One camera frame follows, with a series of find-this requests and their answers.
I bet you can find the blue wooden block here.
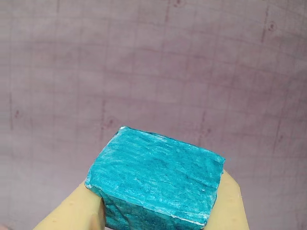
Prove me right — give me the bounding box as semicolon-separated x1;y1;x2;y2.
85;126;226;230

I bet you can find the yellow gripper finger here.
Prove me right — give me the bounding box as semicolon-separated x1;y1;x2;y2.
203;168;250;230
32;184;106;230

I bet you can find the grid-printed wrapping paper sheet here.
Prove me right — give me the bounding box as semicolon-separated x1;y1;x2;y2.
0;0;307;230

